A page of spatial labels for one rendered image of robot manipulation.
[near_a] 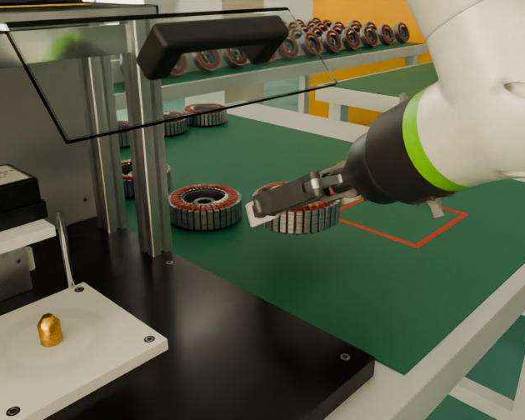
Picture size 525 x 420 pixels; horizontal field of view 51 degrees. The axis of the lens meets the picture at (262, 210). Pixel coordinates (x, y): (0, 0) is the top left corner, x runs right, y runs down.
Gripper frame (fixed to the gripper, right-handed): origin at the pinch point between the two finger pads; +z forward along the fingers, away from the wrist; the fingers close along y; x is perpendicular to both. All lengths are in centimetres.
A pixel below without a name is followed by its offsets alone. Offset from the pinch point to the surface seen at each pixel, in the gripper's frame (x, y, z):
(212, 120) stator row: 31, 19, 60
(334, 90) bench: 44, 77, 83
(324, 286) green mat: -10.7, -1.4, -3.4
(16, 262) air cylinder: 0.6, -33.1, 4.3
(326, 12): 160, 217, 243
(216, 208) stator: 3.1, -5.7, 12.2
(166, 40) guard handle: 7.5, -24.8, -31.2
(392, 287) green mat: -12.8, 5.4, -7.0
